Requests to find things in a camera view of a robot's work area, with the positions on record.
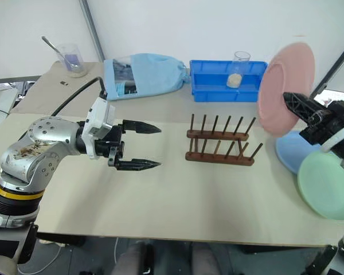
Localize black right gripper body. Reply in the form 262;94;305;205
299;100;344;147

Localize light blue cloth bag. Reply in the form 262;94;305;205
103;53;190;101

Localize wooden dish rack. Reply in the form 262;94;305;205
185;113;264;167

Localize metal spoon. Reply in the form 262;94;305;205
41;36;79;70

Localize green plate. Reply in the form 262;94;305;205
297;151;344;221

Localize pink plate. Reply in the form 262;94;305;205
257;42;316;137

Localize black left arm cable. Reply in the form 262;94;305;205
49;76;108;117

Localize blue plate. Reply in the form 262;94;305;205
275;131;334;174

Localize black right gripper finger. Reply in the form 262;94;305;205
283;92;329;127

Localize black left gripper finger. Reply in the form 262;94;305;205
122;120;162;136
114;158;162;172

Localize clear glass cup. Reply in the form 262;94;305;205
226;50;251;88

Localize clear glass beaker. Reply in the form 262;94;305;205
57;43;88;79

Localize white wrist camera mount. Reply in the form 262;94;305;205
320;118;344;153
84;97;116;160

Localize beige granules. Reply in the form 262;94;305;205
227;73;243;88

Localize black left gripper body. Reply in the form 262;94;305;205
93;121;126;167

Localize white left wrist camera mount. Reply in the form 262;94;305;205
84;97;116;160

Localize white floor cable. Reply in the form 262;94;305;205
38;237;62;274

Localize blue plastic bin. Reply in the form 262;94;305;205
189;59;268;103

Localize grey metal frame post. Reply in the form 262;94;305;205
309;36;344;99
84;0;106;62

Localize grey side desk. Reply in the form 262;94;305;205
0;75;42;139

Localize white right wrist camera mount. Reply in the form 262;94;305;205
320;118;344;153

